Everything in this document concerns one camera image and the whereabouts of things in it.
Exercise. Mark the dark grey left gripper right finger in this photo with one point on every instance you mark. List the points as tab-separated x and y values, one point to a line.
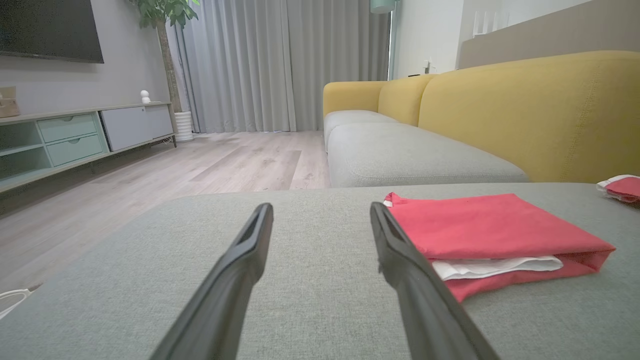
415	290

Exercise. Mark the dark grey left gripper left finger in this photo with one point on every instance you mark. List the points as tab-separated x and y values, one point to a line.
235	280

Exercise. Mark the red lettered basketball jersey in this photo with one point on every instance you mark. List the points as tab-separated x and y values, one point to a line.
490	225

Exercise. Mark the red white-striped shorts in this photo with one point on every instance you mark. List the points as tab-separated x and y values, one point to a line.
625	189

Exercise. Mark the large grey sofa chaise cushion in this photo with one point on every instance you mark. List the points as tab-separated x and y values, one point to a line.
320	310

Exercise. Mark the white ribbed plant pot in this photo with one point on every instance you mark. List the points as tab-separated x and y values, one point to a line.
183	126

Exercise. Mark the small grey sofa seat cushion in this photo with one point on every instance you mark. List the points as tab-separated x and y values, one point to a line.
350	119

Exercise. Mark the long low TV cabinet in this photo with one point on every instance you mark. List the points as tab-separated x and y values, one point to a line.
125	125

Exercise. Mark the short yellow sofa backrest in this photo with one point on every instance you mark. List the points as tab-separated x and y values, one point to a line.
400	100

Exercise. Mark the yellow sofa end armrest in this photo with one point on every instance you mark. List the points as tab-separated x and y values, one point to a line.
350	97

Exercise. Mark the small white round figurine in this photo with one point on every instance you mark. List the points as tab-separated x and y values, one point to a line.
145	96

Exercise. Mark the mint green cabinet drawer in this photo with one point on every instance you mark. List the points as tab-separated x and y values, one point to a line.
75	150
67	127

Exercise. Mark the long yellow sofa backrest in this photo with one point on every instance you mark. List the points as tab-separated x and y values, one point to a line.
540	115

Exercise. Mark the grey floor-length curtain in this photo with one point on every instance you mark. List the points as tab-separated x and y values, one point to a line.
260	65

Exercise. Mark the green potted tree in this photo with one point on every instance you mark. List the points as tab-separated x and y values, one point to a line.
162	15

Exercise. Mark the teal lamp shade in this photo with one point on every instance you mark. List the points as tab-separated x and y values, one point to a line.
382	5

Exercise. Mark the brown tissue box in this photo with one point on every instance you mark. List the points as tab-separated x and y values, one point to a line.
7	105

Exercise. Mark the black wall-mounted television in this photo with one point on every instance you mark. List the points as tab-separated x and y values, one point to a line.
50	27

